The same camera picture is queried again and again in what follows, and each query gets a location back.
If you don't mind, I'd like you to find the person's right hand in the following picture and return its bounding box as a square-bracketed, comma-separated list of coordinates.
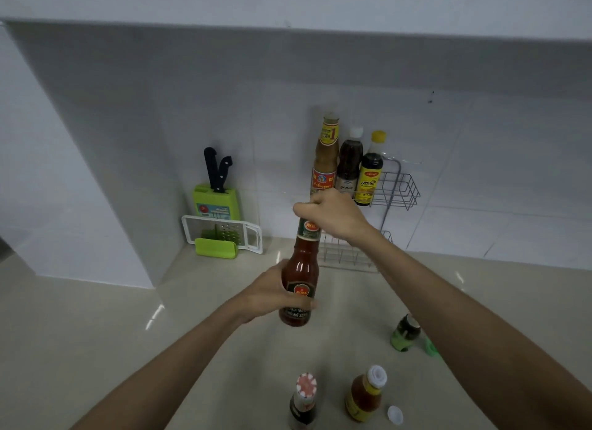
[292, 188, 371, 248]

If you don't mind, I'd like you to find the person's left hand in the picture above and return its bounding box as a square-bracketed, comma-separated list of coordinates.
[233, 260, 319, 324]

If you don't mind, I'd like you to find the yellow label soy sauce bottle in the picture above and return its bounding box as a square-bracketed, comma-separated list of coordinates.
[354, 130, 387, 207]

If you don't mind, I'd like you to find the red chili sauce bottle gold cap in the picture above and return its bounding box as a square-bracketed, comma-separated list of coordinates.
[279, 217, 322, 328]

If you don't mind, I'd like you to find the dark sauce bottle white cap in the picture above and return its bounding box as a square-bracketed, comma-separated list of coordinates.
[334, 127, 364, 195]

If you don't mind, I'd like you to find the tall light brown sauce bottle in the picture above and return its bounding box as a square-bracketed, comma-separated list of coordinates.
[310, 113, 341, 197]

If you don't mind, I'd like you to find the grey wire two-tier rack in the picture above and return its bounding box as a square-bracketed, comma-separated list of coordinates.
[316, 156, 421, 273]

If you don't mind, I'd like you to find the small bottle red white cap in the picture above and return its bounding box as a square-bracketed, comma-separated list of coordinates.
[289, 373, 319, 430]

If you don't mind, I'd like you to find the small green jar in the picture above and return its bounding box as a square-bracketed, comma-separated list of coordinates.
[390, 313, 422, 352]

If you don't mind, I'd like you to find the small orange sauce bottle white cap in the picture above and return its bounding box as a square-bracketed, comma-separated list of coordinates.
[344, 365, 389, 423]

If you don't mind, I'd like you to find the person's right forearm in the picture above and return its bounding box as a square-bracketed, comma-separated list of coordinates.
[356, 226, 592, 430]

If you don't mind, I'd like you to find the person's left forearm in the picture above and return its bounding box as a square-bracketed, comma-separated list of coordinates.
[72, 295, 250, 430]

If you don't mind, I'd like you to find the white framed grater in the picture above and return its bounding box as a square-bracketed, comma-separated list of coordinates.
[181, 214, 263, 255]

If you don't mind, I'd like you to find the green grater holder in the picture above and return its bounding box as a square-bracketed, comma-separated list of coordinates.
[194, 236, 239, 260]

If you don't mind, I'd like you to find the green knife block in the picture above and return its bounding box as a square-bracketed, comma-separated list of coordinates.
[192, 183, 242, 222]

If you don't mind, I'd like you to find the white upper cabinet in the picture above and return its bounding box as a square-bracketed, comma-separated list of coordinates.
[0, 0, 592, 42]

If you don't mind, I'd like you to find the small black-handled knife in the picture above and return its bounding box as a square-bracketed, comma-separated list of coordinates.
[215, 156, 234, 194]

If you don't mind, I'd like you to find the large black-handled knife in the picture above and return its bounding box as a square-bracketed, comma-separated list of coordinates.
[203, 147, 221, 193]

